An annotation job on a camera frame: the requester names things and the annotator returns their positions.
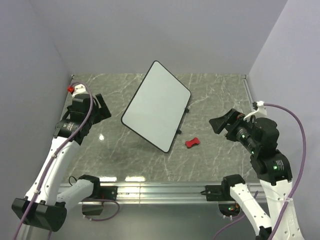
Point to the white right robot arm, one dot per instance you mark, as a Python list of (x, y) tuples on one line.
[(259, 136)]

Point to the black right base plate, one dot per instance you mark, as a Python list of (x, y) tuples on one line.
[(216, 193)]

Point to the red bone-shaped eraser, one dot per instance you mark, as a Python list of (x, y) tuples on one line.
[(193, 142)]

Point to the red cable connector cap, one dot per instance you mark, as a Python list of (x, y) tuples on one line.
[(70, 89)]

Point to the white whiteboard with black frame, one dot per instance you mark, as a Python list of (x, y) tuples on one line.
[(157, 107)]

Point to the aluminium mounting rail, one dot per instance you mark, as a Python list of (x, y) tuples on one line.
[(162, 193)]

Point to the aluminium side rail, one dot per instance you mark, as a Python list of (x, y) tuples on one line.
[(247, 90)]

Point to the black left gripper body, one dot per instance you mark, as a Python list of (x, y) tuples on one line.
[(93, 115)]

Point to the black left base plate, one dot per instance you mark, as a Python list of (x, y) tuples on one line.
[(103, 193)]

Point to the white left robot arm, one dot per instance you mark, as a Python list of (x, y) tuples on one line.
[(43, 206)]

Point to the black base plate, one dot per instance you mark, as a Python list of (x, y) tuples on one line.
[(216, 193), (103, 193)]

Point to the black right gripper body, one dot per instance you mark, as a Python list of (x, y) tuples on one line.
[(240, 129)]

